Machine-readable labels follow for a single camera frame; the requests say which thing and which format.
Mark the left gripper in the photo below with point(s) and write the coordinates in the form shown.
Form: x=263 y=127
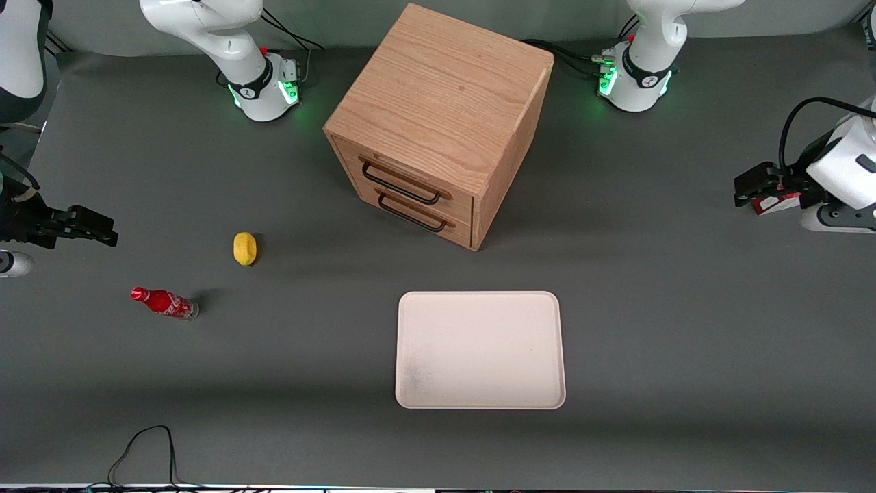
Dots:
x=794 y=183

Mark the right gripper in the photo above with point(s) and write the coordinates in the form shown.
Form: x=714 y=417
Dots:
x=20 y=220

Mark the red cookie box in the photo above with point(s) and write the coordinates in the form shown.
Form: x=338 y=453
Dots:
x=772 y=204

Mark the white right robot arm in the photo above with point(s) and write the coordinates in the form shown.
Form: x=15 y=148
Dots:
x=219 y=27

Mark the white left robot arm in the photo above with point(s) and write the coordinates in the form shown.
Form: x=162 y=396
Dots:
x=647 y=75

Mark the white rectangular tray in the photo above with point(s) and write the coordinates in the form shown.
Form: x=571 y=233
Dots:
x=479 y=349

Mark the red cola bottle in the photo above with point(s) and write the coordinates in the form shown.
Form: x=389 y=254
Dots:
x=164 y=302

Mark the yellow lemon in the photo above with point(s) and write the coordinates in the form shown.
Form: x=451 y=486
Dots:
x=245 y=248

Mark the wooden drawer cabinet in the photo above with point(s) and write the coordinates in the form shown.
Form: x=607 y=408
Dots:
x=445 y=89

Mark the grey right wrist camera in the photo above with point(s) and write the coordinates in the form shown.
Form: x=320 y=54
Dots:
x=14 y=264

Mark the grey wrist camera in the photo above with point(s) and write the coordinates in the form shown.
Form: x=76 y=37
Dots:
x=845 y=219
x=14 y=264

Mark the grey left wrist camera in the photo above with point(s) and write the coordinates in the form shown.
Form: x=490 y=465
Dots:
x=845 y=219

